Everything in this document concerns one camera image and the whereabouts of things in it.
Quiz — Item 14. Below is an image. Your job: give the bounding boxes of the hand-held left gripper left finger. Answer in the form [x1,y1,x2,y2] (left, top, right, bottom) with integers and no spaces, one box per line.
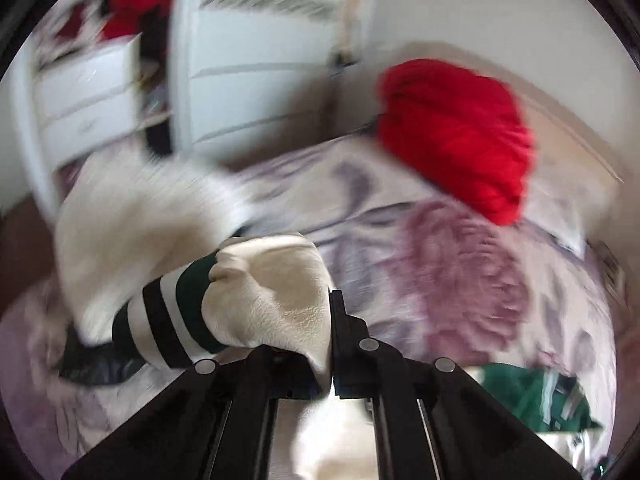
[61,346,323,480]

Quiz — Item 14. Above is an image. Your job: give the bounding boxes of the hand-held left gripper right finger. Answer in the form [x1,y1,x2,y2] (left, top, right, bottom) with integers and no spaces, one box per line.
[329,289,585,480]

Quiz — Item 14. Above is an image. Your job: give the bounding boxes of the green varsity jacket cream sleeves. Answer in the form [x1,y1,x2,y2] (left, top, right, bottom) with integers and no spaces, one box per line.
[111,232,603,480]

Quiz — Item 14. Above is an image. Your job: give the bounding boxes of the floral plush blanket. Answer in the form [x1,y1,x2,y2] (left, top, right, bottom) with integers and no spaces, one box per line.
[0,136,621,480]

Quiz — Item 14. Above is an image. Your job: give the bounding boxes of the cream jacket with black lining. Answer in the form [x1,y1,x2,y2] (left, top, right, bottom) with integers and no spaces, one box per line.
[52,160,258,390]

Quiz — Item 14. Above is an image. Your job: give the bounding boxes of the red blanket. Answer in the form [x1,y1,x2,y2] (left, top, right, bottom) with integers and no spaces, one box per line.
[374,58,539,227]

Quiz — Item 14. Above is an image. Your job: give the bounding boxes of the white door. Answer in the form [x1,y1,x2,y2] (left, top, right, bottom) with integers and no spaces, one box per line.
[166,0,373,162]

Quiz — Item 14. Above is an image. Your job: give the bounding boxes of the white drawer chest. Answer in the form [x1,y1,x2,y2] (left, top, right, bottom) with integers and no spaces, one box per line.
[11,34,147,223]

